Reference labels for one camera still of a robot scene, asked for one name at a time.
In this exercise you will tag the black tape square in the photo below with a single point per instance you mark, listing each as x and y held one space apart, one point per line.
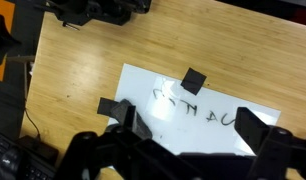
107 106
193 81

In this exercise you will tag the computer keyboard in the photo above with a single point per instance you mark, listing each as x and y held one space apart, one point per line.
13 160

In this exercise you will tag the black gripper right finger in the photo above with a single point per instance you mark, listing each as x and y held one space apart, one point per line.
253 130

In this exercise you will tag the small black box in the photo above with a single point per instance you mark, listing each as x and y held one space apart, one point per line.
39 148

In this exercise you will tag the black clamped camera mount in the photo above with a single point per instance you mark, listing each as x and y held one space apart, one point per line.
99 11

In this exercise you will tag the white board sheet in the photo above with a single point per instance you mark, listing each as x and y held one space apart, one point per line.
143 86

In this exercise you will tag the orange red floor mat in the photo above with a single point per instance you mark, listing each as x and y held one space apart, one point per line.
3 71

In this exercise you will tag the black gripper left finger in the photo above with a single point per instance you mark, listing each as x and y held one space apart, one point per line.
129 116

